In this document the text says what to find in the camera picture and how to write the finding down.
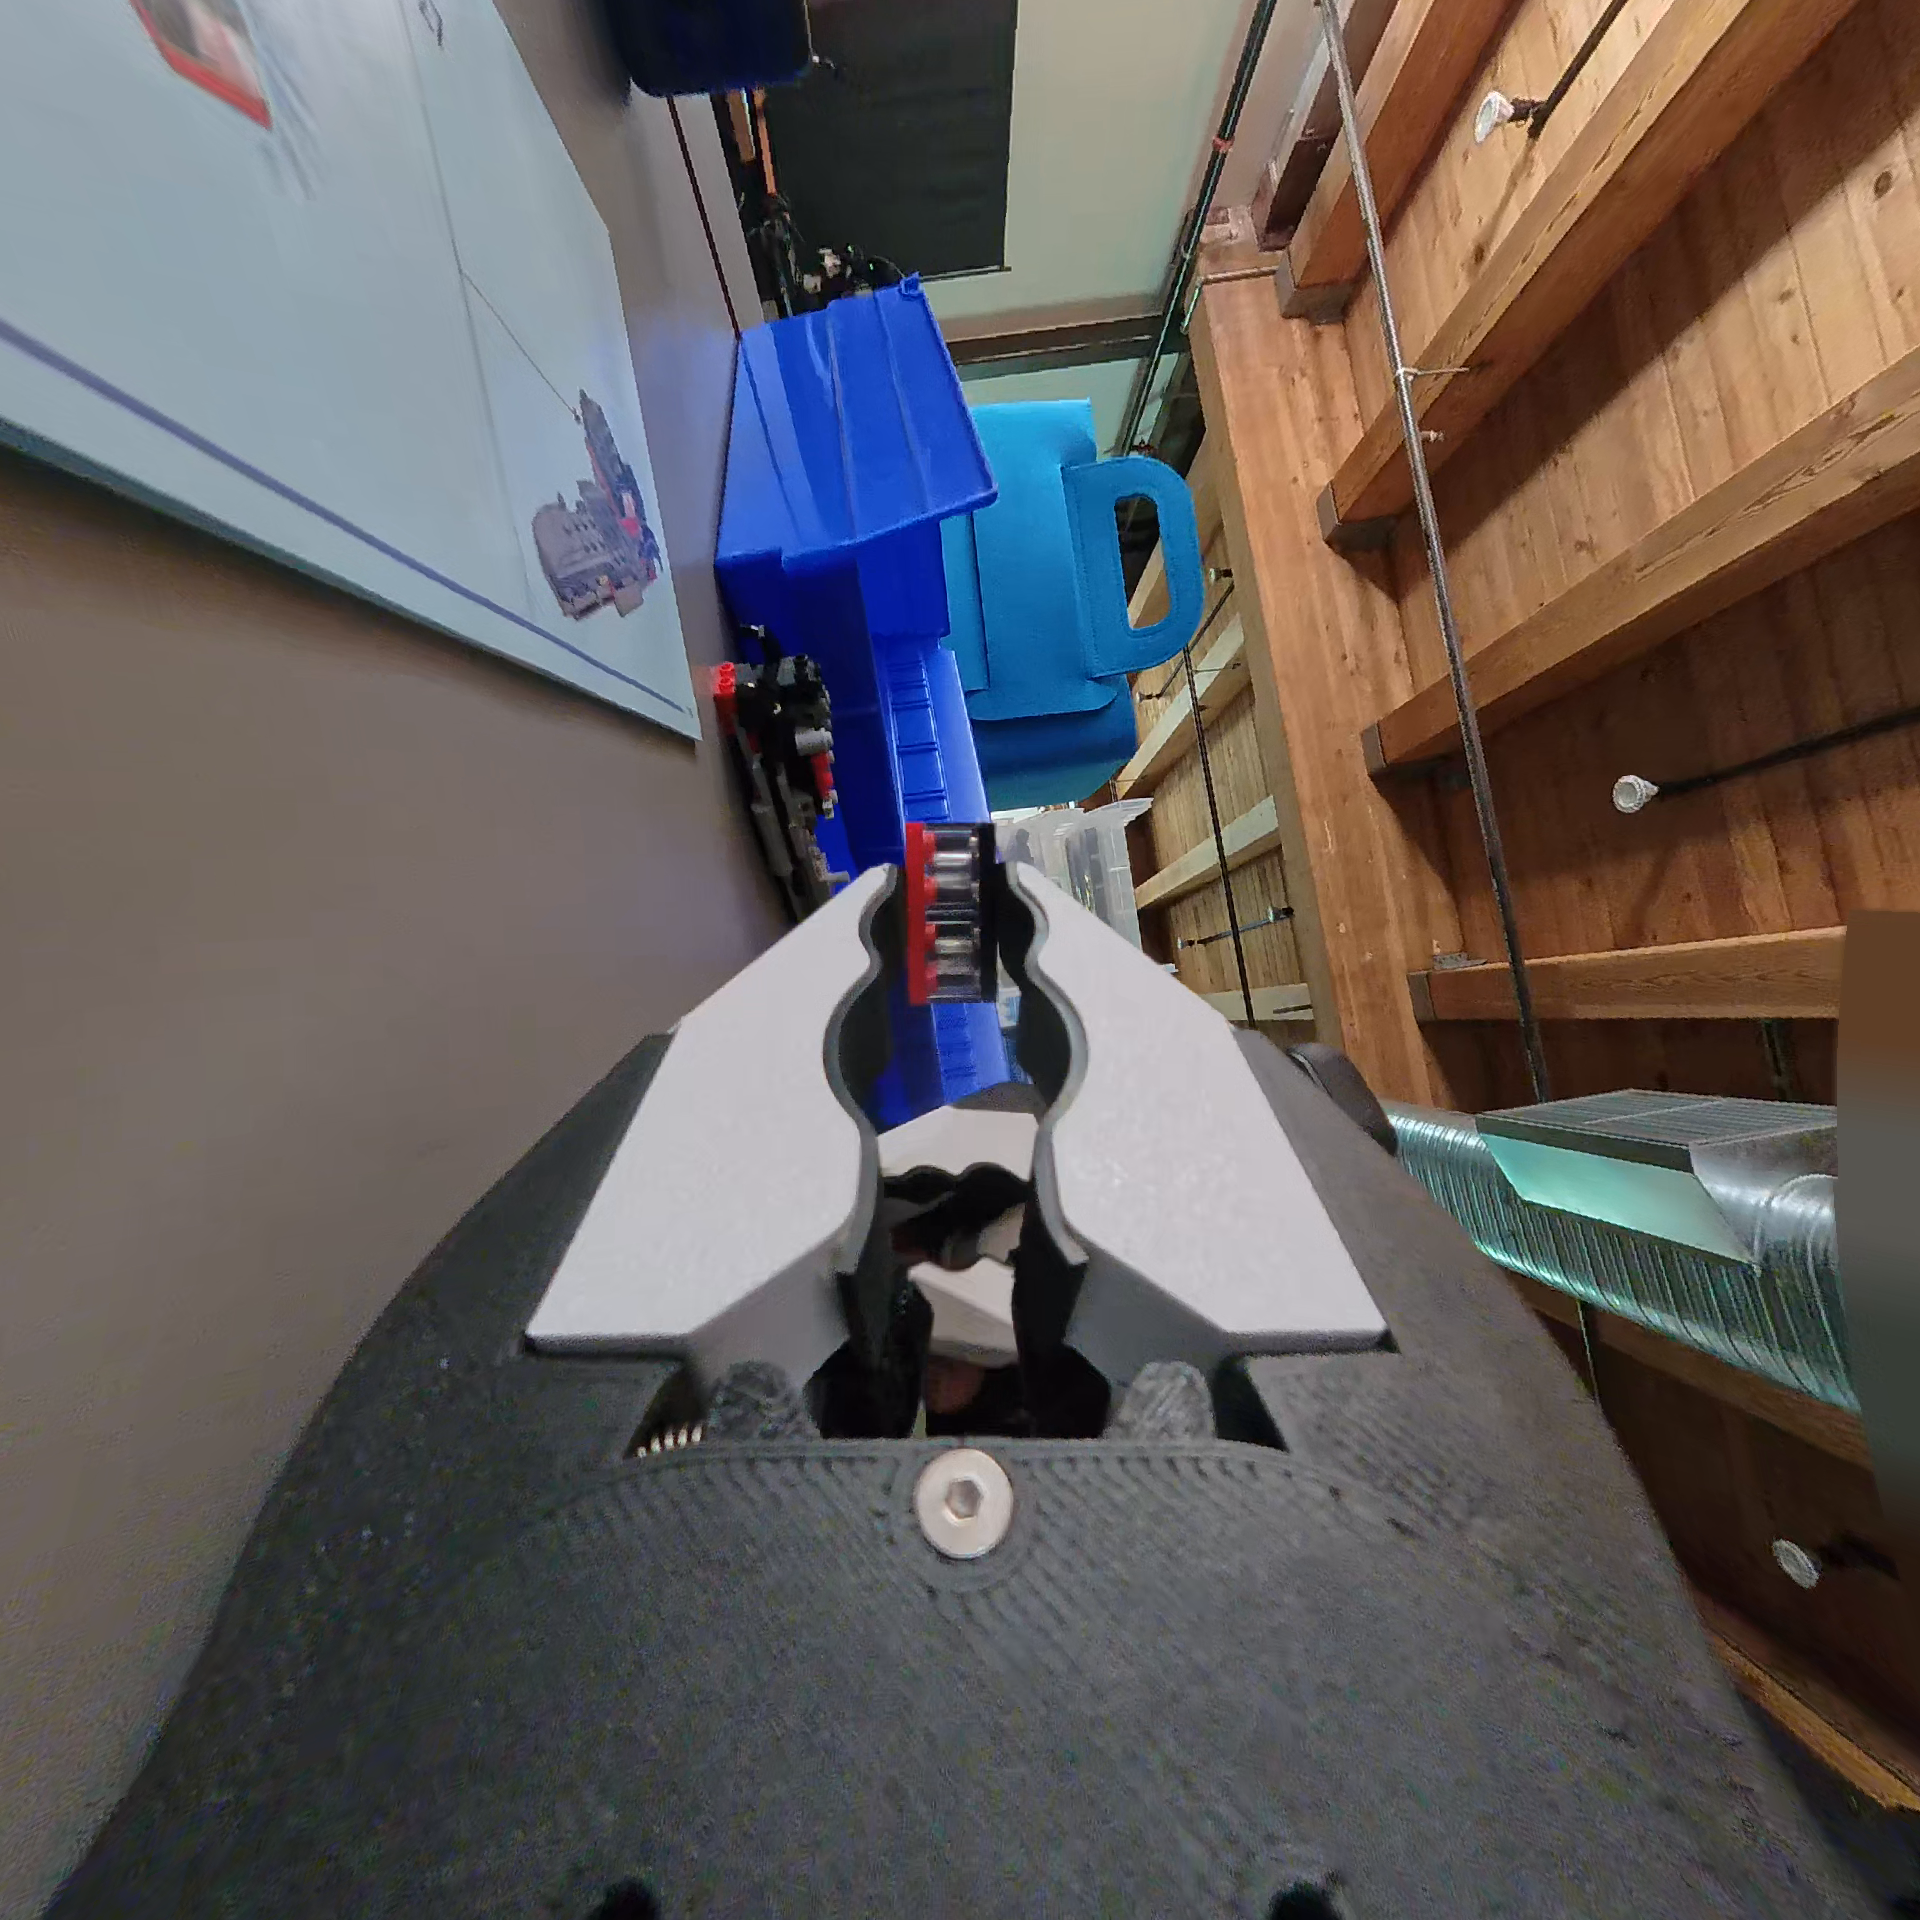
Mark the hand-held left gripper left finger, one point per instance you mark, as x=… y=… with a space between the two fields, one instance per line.
x=704 y=1171

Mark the blue felt bag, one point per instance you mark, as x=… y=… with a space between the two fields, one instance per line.
x=1049 y=599

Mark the red black toy brick assembly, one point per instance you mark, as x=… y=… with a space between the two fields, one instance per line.
x=948 y=915

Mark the black screen panel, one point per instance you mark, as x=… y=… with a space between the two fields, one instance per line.
x=900 y=120

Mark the white sprinkler head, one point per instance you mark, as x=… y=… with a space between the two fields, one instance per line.
x=1630 y=791
x=1493 y=107
x=1794 y=1563

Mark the grey desk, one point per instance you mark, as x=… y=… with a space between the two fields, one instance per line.
x=300 y=1125

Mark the metal threaded rod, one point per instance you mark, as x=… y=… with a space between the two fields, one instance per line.
x=1425 y=494

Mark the toy brick instruction booklet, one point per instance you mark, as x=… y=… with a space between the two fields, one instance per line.
x=300 y=299

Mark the blue plastic bin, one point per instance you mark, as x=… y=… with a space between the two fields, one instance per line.
x=840 y=451
x=922 y=765

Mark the grey toy brick car model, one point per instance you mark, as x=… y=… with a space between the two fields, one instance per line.
x=779 y=751

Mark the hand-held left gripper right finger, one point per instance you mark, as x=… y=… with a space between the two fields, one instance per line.
x=1200 y=1185

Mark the clear plastic organizer box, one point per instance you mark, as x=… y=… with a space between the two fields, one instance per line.
x=1089 y=870

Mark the black ceiling pipe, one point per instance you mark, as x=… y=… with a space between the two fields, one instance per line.
x=1786 y=758

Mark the silver ventilation duct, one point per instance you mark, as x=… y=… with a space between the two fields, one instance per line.
x=1651 y=1243

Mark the black case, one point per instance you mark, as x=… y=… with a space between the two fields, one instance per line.
x=704 y=45

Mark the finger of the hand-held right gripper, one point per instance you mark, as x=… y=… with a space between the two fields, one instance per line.
x=960 y=1137
x=968 y=1305

